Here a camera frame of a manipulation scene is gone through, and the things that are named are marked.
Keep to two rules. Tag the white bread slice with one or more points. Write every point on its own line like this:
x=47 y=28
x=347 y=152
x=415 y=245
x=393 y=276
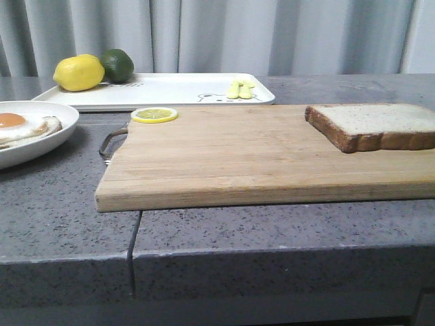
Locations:
x=374 y=126

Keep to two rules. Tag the white round plate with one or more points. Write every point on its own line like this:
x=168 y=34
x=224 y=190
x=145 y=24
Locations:
x=67 y=115

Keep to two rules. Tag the white rectangular tray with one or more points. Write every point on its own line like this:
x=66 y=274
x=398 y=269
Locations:
x=161 y=90

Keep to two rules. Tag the bottom bread slice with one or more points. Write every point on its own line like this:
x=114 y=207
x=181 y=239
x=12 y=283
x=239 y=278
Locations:
x=51 y=125

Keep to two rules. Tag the wooden cutting board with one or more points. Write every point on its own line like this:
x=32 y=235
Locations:
x=234 y=155

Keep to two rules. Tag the yellow plastic fork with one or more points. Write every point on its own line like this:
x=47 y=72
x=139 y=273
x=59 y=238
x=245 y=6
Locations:
x=234 y=90

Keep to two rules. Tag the yellow plastic spoon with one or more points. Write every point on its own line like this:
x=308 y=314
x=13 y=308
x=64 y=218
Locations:
x=245 y=89

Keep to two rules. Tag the lemon slice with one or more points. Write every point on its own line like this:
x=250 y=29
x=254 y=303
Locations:
x=154 y=115

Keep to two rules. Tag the grey curtain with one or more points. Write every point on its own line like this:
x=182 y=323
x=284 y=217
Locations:
x=257 y=37

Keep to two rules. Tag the green lime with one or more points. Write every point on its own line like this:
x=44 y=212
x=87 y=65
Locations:
x=118 y=66

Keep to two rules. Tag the yellow lemon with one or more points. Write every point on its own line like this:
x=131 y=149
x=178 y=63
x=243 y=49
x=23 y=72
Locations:
x=79 y=73

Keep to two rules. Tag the fried egg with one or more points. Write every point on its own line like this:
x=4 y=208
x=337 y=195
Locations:
x=15 y=127

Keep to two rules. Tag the metal board handle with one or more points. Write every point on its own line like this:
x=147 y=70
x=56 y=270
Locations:
x=105 y=156

